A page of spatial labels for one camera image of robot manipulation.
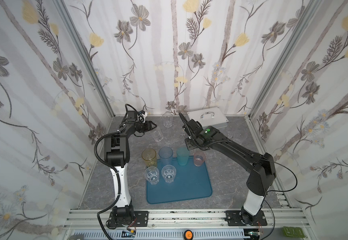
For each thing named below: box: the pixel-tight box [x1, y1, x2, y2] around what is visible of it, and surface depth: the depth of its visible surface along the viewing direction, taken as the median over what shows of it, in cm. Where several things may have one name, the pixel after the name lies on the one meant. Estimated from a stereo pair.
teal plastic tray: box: [146, 156, 213, 204], surface depth 86 cm
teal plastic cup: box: [176, 146, 190, 166], surface depth 89 cm
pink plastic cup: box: [193, 151, 206, 167], surface depth 95 cm
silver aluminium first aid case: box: [187, 107, 229, 129], surface depth 100 cm
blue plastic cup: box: [158, 146, 174, 168], surface depth 87 cm
